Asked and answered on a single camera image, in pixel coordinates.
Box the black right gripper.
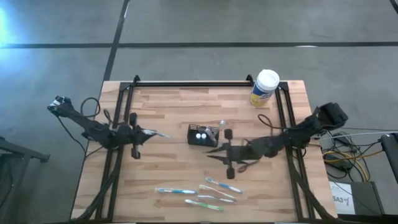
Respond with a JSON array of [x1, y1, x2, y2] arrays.
[[206, 129, 253, 180]]

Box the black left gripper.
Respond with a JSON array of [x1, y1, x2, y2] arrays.
[[116, 113, 157, 159]]

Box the blue white toothbrush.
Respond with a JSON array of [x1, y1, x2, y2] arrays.
[[144, 128, 172, 139], [205, 176, 244, 194], [154, 187, 199, 195]]

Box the orange white toothbrush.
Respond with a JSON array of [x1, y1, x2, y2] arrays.
[[198, 184, 237, 200]]

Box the green white wrapped toothbrush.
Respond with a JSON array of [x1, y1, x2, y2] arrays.
[[183, 198, 225, 212]]

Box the Lysol wipes canister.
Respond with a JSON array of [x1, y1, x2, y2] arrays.
[[249, 68, 280, 108]]

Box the black power brick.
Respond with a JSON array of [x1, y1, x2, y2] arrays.
[[325, 154, 354, 171]]

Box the white paper label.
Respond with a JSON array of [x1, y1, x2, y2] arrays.
[[328, 181, 357, 215]]

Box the dark metal cart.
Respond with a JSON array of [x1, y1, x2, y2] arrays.
[[0, 136, 50, 224]]

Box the dark grey box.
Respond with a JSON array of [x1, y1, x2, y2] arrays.
[[328, 181, 386, 216]]

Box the black cylinder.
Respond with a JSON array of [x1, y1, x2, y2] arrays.
[[381, 133, 398, 184]]

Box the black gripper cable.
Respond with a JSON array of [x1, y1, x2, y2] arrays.
[[237, 157, 261, 174]]

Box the black wire caddy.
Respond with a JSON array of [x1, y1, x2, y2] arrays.
[[187, 123, 221, 148]]

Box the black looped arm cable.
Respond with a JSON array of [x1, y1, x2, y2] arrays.
[[80, 97, 102, 119], [257, 113, 282, 138]]

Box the black aluminium table frame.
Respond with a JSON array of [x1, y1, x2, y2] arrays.
[[71, 74, 340, 223]]

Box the thin black cable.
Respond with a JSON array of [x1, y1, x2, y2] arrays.
[[57, 114, 88, 155]]

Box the white floor cable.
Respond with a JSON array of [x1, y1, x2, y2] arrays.
[[318, 130, 398, 141]]

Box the yellow floor cable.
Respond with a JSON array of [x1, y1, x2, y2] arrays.
[[322, 149, 385, 183]]

